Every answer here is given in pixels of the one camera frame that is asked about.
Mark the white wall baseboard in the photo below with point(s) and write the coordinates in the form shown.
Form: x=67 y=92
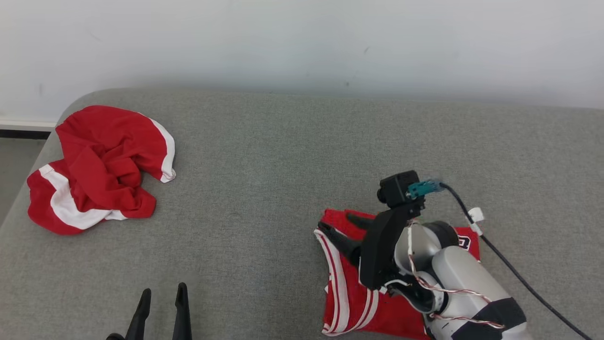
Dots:
x=23 y=125

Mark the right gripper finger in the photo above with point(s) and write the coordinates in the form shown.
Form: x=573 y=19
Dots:
x=347 y=245
x=364 y=223

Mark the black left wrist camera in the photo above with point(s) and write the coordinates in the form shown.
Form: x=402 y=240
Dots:
x=115 y=337

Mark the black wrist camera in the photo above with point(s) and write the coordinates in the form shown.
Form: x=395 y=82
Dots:
x=115 y=337
x=396 y=189

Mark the red white striped jersey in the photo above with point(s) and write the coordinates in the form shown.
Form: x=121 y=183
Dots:
x=349 y=302

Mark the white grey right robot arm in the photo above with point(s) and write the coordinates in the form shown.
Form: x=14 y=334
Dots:
x=462 y=278

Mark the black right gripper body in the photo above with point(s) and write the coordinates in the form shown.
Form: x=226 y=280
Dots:
x=382 y=250

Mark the red white shorts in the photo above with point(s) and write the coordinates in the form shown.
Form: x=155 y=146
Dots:
x=99 y=165

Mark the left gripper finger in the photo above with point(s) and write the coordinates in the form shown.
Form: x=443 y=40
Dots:
x=140 y=316
x=181 y=316

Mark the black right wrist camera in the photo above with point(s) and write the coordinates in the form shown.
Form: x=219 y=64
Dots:
x=396 y=189

